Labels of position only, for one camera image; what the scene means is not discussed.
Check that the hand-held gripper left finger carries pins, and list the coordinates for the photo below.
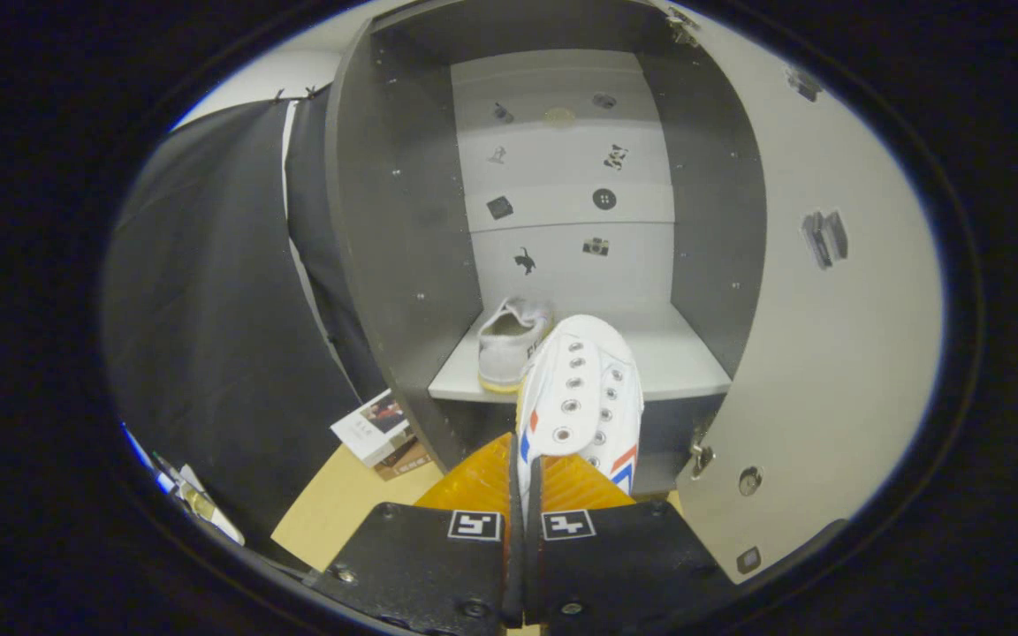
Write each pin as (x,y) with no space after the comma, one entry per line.
(421,565)

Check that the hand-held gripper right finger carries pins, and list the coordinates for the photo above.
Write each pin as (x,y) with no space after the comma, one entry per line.
(624,565)

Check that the white canvas shoe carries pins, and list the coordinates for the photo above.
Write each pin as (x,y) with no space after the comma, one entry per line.
(580,389)
(505,349)

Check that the grey shoe cabinet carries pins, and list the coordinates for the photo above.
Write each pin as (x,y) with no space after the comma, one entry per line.
(385,221)

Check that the metal door hinge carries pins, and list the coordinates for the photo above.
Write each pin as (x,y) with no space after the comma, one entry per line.
(702,458)
(682,26)

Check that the brown box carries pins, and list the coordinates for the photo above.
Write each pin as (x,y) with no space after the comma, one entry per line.
(407,459)

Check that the white printed box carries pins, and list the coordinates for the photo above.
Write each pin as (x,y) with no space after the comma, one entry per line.
(372,428)

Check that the small gold object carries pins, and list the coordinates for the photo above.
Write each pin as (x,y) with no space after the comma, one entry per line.
(195,503)

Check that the black backdrop cloth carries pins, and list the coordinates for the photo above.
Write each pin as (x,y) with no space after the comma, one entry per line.
(208,309)

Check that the row of black clips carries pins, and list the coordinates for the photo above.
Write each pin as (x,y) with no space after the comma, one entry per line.
(279,92)

